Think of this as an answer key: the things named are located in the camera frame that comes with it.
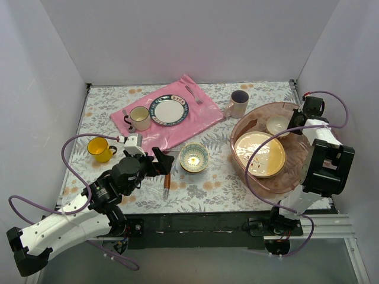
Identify metal spatula wooden handle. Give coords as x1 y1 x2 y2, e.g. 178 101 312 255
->
162 150 180 199

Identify yellow orange cup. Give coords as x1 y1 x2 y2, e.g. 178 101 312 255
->
87 137 117 163

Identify silver fork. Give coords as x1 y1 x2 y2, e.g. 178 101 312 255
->
185 85 203 105

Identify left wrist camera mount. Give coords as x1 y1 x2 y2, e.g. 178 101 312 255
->
117 133 146 156

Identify yellow bottom plate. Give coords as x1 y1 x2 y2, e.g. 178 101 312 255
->
235 131 286 178

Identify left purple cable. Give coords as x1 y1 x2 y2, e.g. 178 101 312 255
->
8 134 140 272

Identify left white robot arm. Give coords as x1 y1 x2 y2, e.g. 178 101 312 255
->
7 147 175 277

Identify dark patterned lower bowl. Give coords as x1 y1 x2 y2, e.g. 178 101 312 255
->
178 143 209 173

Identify pink mug purple inside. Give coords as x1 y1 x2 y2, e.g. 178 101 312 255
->
223 90 249 118

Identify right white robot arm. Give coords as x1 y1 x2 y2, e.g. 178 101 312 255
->
268 92 355 235

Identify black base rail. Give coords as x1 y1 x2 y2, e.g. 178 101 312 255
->
52 204 338 249

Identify cream mug black handle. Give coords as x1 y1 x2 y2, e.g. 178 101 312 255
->
128 106 151 131

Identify green rimmed white plate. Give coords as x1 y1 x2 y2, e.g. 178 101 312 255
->
149 95 189 127

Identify pink satin cloth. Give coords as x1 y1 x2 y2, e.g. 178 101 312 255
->
110 75 223 155

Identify yellow rimmed cream bowl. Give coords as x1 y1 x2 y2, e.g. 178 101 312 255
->
266 116 290 135

